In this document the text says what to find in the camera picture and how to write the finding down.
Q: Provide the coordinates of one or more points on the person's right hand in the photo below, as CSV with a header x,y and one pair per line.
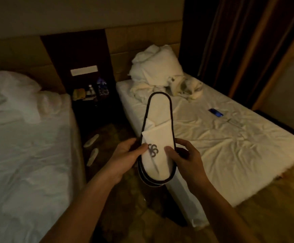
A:
x,y
190,167

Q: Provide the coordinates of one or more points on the person's left hand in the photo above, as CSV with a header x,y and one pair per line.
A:
x,y
121,159

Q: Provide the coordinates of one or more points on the person's right thumb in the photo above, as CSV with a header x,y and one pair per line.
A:
x,y
170,153

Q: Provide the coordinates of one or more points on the person's left thumb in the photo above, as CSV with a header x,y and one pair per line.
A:
x,y
140,150

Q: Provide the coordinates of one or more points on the white slipper with black trim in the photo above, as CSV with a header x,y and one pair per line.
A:
x,y
152,184
158,116

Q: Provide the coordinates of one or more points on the person's right forearm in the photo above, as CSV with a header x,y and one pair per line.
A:
x,y
220,215

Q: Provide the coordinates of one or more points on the person's left forearm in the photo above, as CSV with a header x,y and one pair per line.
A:
x,y
86,210

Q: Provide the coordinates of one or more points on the plain white slipper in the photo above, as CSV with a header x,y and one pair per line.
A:
x,y
91,140
92,157

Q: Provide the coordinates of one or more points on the dark wooden nightstand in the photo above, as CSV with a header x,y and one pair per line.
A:
x,y
96,111

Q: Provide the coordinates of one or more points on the blue mobile phone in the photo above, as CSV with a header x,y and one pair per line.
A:
x,y
215,112

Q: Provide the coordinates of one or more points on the crumpled white towel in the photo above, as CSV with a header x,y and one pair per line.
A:
x,y
142,89

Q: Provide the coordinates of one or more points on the bed with smooth white sheet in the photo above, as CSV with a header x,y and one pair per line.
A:
x,y
238,154

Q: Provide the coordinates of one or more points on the crumpled white printed cloth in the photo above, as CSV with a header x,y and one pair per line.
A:
x,y
187,87

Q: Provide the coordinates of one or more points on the blue water bottle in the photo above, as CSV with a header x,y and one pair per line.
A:
x,y
102,87

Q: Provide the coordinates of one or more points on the clear plastic bottle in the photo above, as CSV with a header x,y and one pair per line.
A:
x,y
91,91

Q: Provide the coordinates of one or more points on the yellow packet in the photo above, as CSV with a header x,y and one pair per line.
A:
x,y
79,94

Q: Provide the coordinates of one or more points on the tan padded headboard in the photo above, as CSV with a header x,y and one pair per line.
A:
x,y
142,40

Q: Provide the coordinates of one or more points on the bed with rumpled white duvet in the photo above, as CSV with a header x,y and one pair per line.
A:
x,y
25,161

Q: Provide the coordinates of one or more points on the brown striped curtain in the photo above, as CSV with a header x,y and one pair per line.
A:
x,y
238,48

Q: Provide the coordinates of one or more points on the flat white pillow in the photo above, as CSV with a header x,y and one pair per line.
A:
x,y
10,82

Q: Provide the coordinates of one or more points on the white switch plate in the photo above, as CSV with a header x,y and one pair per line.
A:
x,y
84,70

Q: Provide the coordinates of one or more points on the dark wooden wall panel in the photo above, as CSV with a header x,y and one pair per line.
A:
x,y
76,50

